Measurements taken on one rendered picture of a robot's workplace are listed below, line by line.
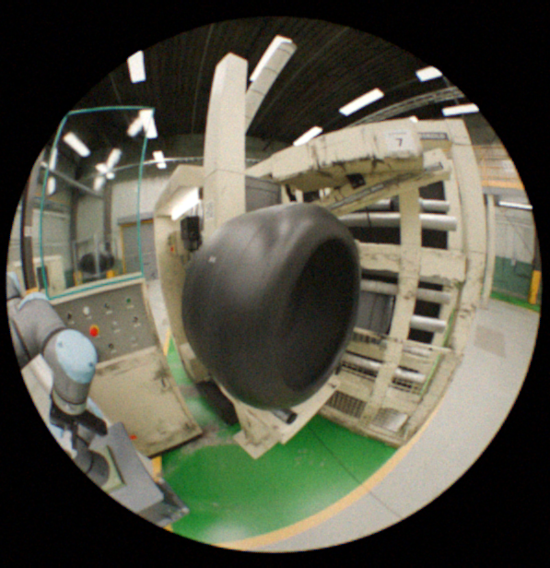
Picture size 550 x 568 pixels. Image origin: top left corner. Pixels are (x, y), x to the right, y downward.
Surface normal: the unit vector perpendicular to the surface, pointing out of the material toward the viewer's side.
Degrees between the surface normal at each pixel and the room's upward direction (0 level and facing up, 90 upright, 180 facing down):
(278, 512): 0
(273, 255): 60
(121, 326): 90
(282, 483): 0
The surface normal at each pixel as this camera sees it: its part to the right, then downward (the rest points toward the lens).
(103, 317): 0.71, 0.14
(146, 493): -0.04, -0.97
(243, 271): 0.04, -0.18
